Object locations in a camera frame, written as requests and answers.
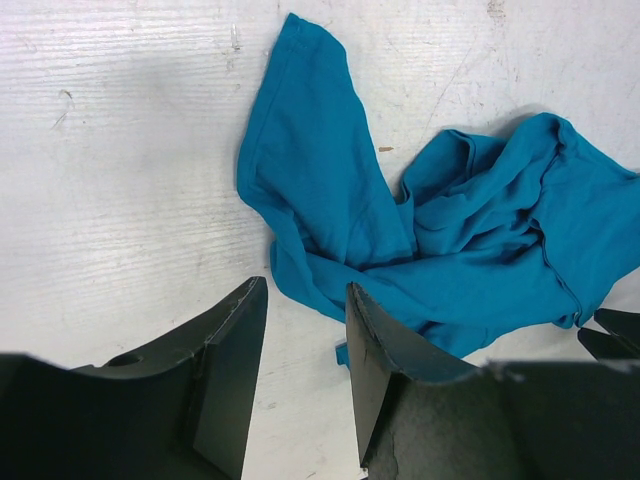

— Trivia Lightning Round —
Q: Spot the teal t shirt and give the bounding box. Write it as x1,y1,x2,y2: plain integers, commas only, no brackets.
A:
236,15,639,357

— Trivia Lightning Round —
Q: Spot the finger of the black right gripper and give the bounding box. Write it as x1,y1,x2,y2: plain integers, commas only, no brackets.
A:
577,328,639,359
594,309,640,333

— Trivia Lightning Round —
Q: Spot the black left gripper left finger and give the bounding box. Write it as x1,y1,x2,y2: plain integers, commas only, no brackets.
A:
64,277,268,479

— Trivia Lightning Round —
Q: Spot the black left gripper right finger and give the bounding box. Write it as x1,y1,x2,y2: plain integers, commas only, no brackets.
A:
346,283,474,468

